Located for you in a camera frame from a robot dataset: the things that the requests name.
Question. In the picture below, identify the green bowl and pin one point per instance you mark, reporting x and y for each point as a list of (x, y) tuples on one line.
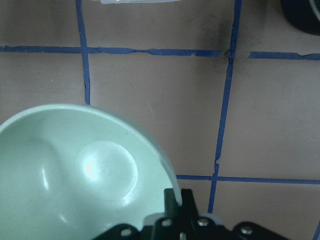
[(72, 172)]

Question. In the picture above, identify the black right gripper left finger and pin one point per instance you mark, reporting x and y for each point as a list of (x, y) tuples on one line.
[(166, 227)]

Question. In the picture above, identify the dark blue saucepan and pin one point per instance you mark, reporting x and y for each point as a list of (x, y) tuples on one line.
[(303, 14)]

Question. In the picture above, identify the clear plastic food container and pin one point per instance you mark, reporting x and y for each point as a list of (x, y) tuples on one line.
[(108, 2)]

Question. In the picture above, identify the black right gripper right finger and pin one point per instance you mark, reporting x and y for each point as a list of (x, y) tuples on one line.
[(188, 228)]

